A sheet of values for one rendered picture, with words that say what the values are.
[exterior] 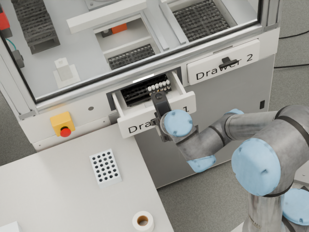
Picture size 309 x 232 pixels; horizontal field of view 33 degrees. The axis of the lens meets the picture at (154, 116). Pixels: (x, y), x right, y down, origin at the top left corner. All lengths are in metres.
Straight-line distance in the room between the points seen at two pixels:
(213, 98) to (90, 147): 0.56
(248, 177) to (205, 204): 1.50
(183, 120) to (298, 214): 0.41
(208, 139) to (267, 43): 0.67
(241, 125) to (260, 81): 0.82
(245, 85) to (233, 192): 0.68
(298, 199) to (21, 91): 0.94
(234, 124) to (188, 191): 1.25
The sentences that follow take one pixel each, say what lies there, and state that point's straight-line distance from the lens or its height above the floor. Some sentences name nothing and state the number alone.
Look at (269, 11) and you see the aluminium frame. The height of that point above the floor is 1.05.
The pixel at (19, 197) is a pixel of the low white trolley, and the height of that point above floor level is 0.76.
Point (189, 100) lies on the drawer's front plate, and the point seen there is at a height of 0.91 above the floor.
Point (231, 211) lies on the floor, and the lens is 2.61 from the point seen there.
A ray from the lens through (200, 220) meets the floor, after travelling 2.59.
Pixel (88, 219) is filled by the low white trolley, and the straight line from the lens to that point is 1.82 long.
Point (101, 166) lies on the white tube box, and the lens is 1.86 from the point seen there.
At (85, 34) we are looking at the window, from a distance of 1.66.
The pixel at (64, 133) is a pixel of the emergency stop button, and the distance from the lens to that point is 1.86.
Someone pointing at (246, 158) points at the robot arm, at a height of 1.43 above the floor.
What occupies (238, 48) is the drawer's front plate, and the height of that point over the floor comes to 0.93.
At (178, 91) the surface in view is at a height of 0.84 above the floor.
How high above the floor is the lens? 2.39
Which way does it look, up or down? 55 degrees down
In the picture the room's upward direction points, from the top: 11 degrees counter-clockwise
